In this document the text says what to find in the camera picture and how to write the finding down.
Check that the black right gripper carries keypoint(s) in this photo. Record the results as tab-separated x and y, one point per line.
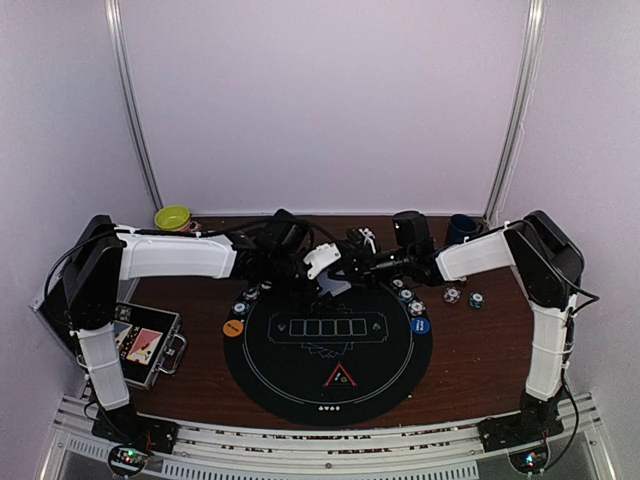
363	264

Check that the orange round blind button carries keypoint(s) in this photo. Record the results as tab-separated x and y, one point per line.
233	328

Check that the blue round blind button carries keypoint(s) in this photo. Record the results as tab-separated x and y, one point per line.
420	325

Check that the blue white poker chip stack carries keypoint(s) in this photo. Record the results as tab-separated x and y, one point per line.
451	295

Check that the red black triangle marker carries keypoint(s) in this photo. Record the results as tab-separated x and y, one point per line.
340	377

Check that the green poker chip stack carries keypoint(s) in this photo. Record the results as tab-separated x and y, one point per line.
476	300

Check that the blue playing card deck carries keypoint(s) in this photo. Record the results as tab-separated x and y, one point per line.
332	287

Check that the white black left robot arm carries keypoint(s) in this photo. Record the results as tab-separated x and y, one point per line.
82	289

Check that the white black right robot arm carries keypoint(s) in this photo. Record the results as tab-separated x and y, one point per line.
549	267

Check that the round black poker mat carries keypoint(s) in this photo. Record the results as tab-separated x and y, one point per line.
286	353

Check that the green bowl on red saucer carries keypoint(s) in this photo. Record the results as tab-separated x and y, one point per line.
176	218

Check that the dark blue enamel mug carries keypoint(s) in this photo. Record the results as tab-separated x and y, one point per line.
461	226

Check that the aluminium poker case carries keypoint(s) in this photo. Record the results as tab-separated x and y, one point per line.
169	352

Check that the red card box in case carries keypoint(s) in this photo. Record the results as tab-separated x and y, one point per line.
144	346

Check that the blue card box in case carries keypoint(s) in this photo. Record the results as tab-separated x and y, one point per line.
123	337

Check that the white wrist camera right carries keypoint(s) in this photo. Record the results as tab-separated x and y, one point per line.
364	237

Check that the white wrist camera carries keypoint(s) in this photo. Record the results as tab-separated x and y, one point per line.
364	237
319	258

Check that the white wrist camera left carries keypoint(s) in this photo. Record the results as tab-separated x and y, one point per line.
319	258

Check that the aluminium front rail frame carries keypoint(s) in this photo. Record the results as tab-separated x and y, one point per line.
452	450

